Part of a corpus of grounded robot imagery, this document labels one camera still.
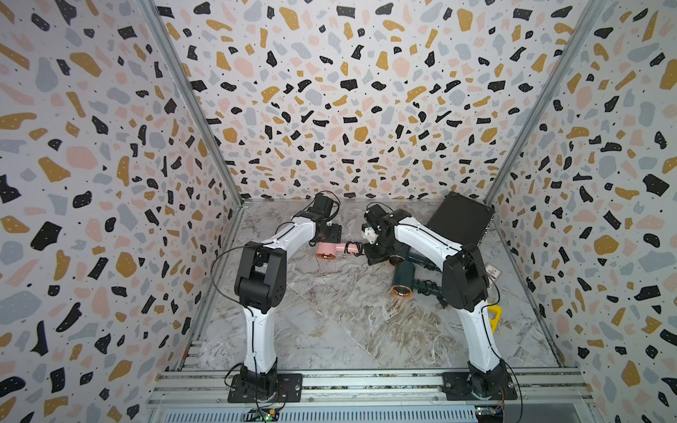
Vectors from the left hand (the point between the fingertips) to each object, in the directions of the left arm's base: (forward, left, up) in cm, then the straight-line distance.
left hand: (335, 234), depth 100 cm
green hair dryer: (-20, -24, -2) cm, 31 cm away
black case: (+10, -52, -4) cm, 54 cm away
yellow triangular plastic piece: (-28, -55, -7) cm, 62 cm away
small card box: (-14, -59, -7) cm, 61 cm away
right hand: (-11, -13, -2) cm, 17 cm away
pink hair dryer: (-9, +3, +2) cm, 10 cm away
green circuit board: (-55, +17, -9) cm, 58 cm away
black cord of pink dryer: (-7, -9, +1) cm, 12 cm away
